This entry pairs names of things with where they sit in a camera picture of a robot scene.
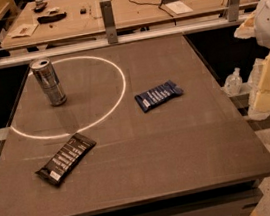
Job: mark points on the paper card left desk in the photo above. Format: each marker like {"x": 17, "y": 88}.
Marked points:
{"x": 24, "y": 30}

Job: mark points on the black device on desk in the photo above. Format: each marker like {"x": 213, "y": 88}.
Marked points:
{"x": 51, "y": 18}

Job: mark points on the middle metal bracket post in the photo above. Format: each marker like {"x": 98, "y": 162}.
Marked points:
{"x": 108, "y": 21}

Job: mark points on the blue rxbar wrapper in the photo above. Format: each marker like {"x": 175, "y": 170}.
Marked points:
{"x": 158, "y": 95}

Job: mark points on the silver energy drink can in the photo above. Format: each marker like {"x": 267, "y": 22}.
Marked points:
{"x": 48, "y": 80}

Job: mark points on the white paper on desk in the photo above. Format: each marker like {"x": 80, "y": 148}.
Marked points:
{"x": 178, "y": 7}

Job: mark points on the small black object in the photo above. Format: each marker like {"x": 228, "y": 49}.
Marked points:
{"x": 83, "y": 10}

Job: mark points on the clear plastic bottle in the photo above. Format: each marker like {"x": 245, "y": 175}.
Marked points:
{"x": 233, "y": 83}

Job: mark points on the black rxbar wrapper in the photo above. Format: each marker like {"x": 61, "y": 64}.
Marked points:
{"x": 62, "y": 163}

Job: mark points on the metal rail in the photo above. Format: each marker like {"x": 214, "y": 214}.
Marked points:
{"x": 122, "y": 39}

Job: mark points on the black tool top left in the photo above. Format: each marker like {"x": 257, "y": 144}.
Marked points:
{"x": 40, "y": 7}

